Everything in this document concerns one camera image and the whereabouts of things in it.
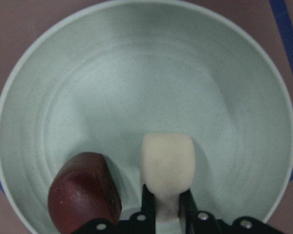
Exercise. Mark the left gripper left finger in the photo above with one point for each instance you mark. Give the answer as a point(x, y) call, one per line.
point(144, 221)

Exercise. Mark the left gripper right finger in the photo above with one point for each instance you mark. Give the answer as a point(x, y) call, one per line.
point(196, 221)

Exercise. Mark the white steamed bun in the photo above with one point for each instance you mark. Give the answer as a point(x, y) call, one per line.
point(168, 163)

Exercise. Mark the dark red bun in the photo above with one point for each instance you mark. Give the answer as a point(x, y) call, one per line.
point(83, 190)

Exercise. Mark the light green plate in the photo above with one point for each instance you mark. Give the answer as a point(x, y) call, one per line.
point(102, 78)

